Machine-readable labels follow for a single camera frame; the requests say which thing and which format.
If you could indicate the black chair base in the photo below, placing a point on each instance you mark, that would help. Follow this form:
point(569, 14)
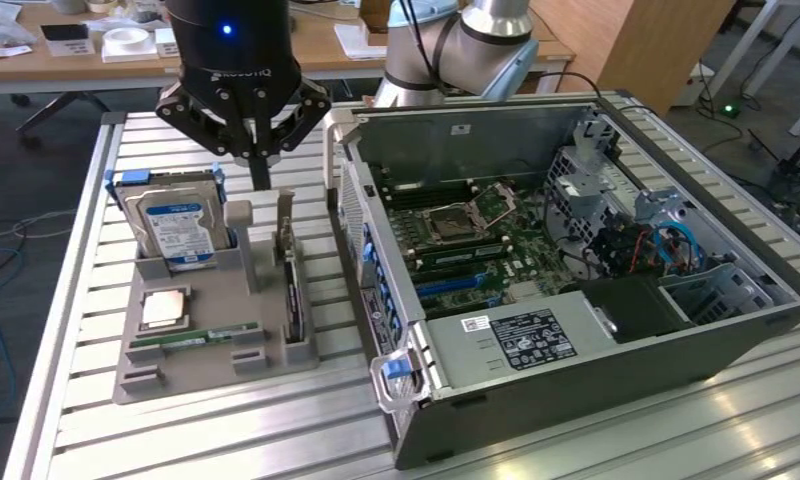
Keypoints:
point(46, 112)

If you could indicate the open dark grey PC case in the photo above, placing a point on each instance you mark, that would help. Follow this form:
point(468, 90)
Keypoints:
point(573, 400)

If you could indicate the device with green light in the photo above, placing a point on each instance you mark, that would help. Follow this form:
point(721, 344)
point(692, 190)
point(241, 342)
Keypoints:
point(729, 109)

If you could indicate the grey parts rack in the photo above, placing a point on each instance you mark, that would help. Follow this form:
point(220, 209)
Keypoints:
point(206, 367)

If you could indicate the white paper label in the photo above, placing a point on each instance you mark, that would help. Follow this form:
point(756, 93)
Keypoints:
point(6, 51)

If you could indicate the plain white box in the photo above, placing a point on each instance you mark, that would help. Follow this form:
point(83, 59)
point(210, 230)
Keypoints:
point(165, 45)

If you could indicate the white box with black top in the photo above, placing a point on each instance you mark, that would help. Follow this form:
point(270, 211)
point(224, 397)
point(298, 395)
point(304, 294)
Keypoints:
point(67, 40)

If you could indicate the silver disk bay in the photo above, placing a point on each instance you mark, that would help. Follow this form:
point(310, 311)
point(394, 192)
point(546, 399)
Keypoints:
point(713, 295)

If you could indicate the CPU socket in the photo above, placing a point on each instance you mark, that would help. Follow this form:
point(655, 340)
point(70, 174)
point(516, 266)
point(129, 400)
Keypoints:
point(453, 225)

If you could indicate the black fan shroud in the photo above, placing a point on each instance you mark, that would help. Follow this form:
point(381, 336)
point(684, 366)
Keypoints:
point(633, 307)

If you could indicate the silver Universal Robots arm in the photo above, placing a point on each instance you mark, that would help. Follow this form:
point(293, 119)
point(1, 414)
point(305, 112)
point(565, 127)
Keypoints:
point(486, 45)

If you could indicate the hard disk with blue caddy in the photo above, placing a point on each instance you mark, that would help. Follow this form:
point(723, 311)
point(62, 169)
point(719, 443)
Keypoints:
point(173, 225)

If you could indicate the metal socket cover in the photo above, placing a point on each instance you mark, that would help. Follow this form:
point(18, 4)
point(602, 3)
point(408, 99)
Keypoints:
point(496, 200)

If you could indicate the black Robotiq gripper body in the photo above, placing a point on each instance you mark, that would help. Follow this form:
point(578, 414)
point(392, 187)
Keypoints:
point(233, 50)

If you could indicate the black graphics card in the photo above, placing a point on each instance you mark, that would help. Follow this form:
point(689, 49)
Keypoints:
point(294, 300)

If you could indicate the blue expansion slot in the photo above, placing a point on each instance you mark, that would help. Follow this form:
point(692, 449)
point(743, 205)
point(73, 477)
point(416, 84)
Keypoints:
point(453, 284)

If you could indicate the brown cardboard box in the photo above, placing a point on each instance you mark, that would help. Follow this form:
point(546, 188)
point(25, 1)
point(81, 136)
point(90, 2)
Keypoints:
point(373, 15)

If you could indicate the green RAM stick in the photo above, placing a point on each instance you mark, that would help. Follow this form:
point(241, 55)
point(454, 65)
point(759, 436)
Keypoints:
point(186, 338)

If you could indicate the clear plastic bag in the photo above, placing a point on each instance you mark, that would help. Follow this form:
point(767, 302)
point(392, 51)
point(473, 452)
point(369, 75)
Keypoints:
point(0, 25)

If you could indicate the silver CPU chip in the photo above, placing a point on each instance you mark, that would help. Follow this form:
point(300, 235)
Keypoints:
point(162, 310)

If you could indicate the stack of white papers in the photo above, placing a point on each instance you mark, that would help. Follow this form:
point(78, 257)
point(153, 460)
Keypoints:
point(360, 42)

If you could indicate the blue case latch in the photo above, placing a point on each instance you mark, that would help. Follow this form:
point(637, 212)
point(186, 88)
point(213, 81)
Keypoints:
point(394, 375)

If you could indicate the wooden cabinet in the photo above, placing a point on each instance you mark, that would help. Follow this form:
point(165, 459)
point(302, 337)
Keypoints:
point(640, 50)

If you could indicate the green motherboard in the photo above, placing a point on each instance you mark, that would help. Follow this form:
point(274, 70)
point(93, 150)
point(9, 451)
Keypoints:
point(533, 250)

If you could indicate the grey power supply unit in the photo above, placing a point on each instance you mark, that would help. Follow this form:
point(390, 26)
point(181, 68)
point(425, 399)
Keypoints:
point(526, 340)

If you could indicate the white tape roll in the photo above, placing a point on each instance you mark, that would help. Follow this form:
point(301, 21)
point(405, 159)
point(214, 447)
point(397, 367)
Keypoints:
point(127, 40)

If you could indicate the wooden desk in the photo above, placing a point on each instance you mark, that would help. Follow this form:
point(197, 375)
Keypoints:
point(39, 70)

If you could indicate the silver drive cage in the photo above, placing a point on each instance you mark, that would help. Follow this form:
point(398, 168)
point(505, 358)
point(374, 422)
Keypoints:
point(586, 195)

